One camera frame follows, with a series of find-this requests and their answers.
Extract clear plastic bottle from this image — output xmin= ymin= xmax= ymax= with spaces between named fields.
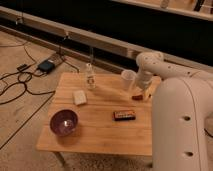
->
xmin=86 ymin=63 xmax=95 ymax=89

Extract white sponge block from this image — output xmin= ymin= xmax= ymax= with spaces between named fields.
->
xmin=73 ymin=90 xmax=87 ymax=105

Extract black floor cable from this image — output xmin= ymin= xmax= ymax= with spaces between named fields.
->
xmin=0 ymin=43 xmax=56 ymax=106

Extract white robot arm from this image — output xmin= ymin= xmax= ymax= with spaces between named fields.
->
xmin=136 ymin=52 xmax=213 ymax=171

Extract small black adapter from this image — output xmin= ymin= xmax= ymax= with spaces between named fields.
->
xmin=17 ymin=64 xmax=30 ymax=72

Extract blue electronic box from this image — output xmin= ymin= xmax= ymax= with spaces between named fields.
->
xmin=37 ymin=60 xmax=55 ymax=73

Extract purple bowl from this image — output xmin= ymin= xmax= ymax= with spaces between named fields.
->
xmin=50 ymin=109 xmax=78 ymax=137

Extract wooden table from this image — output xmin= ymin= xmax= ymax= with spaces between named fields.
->
xmin=37 ymin=72 xmax=152 ymax=156

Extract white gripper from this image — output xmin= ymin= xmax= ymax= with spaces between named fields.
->
xmin=136 ymin=69 xmax=152 ymax=100

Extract clear plastic cup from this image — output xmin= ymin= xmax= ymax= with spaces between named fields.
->
xmin=121 ymin=70 xmax=136 ymax=90

